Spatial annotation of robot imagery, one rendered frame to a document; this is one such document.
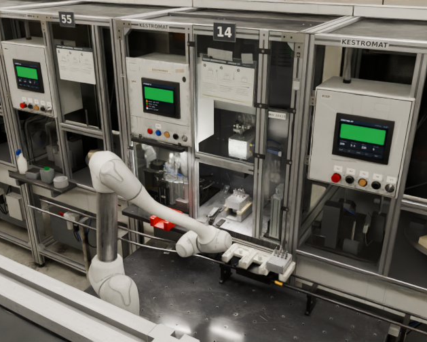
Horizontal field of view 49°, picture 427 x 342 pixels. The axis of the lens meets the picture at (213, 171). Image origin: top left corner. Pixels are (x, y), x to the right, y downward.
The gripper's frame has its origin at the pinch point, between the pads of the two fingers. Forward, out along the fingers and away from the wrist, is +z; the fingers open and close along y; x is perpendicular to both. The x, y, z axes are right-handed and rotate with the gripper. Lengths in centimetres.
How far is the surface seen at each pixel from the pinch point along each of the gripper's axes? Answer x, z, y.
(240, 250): -17.4, -9.7, -11.8
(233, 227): -4.5, 5.8, -9.8
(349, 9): -38, 81, 106
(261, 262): -30.5, -10.7, -14.9
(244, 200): -4.0, 20.9, 0.9
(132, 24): 58, 4, 100
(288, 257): -44.1, -8.5, -8.1
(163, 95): 36, -1, 65
